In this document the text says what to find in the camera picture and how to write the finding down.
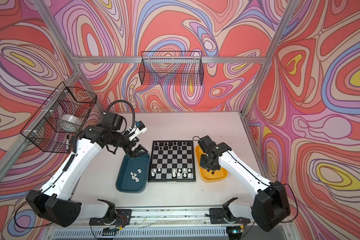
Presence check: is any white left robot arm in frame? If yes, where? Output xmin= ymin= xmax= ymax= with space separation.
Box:
xmin=26 ymin=121 xmax=147 ymax=227

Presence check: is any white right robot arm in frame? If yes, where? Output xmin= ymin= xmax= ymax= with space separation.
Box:
xmin=198 ymin=136 xmax=291 ymax=232

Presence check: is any black white chess board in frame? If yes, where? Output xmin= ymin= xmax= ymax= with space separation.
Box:
xmin=148 ymin=140 xmax=196 ymax=182

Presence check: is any yellow plastic tray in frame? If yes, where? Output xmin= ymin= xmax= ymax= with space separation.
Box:
xmin=195 ymin=146 xmax=228 ymax=182

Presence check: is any teal plastic tray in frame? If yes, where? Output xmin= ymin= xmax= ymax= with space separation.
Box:
xmin=116 ymin=154 xmax=150 ymax=194

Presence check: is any silver tape roll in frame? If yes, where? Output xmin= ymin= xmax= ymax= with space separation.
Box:
xmin=60 ymin=114 xmax=82 ymax=126

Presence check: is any black wire basket left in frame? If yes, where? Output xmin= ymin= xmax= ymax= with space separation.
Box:
xmin=20 ymin=83 xmax=97 ymax=154

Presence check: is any black wire basket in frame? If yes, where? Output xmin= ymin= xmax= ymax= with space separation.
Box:
xmin=139 ymin=50 xmax=204 ymax=86
xmin=20 ymin=83 xmax=97 ymax=154

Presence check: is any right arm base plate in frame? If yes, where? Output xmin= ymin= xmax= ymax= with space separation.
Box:
xmin=205 ymin=208 xmax=251 ymax=226

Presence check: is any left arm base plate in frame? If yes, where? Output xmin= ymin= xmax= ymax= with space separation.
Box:
xmin=89 ymin=209 xmax=132 ymax=227

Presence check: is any black wire basket back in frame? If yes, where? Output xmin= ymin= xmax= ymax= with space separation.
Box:
xmin=139 ymin=50 xmax=204 ymax=86

